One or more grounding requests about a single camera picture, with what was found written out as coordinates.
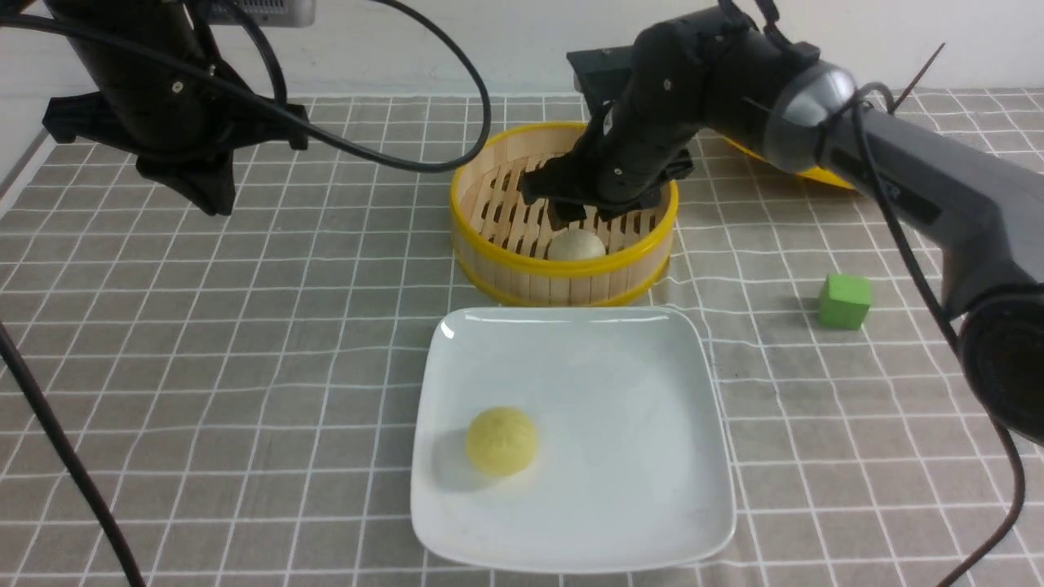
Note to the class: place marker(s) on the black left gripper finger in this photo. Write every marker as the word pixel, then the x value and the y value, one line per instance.
pixel 561 215

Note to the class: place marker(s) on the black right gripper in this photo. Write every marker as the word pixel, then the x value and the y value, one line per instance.
pixel 620 164

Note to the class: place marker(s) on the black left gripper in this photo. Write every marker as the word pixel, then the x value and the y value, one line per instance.
pixel 182 133

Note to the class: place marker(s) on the beige steamed bun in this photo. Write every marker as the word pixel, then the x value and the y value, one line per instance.
pixel 573 245

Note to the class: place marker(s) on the yellow steamed bun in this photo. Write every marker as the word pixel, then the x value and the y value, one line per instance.
pixel 501 441

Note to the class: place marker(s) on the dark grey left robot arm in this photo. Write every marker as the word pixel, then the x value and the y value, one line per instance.
pixel 178 35

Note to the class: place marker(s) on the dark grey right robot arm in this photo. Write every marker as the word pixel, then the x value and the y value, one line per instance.
pixel 716 69

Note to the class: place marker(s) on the white square plate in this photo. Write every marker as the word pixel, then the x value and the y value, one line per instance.
pixel 632 470

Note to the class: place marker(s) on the yellow-rimmed bamboo steamer basket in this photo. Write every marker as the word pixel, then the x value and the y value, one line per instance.
pixel 501 243

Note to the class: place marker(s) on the yellow-rimmed bamboo steamer lid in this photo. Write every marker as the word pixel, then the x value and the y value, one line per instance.
pixel 816 173

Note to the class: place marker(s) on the grey checked tablecloth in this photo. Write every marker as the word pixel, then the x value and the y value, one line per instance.
pixel 243 389

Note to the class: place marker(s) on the green cube block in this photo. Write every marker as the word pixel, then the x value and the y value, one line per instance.
pixel 844 301

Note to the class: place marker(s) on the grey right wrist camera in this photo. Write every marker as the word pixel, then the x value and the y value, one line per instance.
pixel 600 75

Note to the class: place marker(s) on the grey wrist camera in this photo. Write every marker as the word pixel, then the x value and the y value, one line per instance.
pixel 279 14
pixel 600 75

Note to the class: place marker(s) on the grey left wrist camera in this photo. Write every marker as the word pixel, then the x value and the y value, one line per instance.
pixel 279 14

